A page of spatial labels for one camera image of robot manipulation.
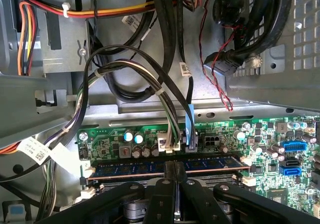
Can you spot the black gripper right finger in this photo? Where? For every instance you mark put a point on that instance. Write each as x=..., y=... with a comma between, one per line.
x=200, y=204

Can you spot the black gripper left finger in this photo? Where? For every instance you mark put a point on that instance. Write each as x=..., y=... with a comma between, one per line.
x=161, y=204

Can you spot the RAM stick blue label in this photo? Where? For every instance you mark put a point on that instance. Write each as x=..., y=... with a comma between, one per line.
x=125, y=167

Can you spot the green motherboard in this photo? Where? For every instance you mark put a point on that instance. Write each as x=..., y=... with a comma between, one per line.
x=105, y=139

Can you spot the grey metal disk bay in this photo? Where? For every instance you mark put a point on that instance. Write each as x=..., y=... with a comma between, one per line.
x=250, y=94

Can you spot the black front panel plug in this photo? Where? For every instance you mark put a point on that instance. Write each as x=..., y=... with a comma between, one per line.
x=222, y=64

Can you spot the black open PC case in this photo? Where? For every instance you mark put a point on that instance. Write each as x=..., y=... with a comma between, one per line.
x=117, y=34

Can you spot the black round speaker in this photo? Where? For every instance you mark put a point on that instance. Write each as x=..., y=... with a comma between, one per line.
x=227, y=9

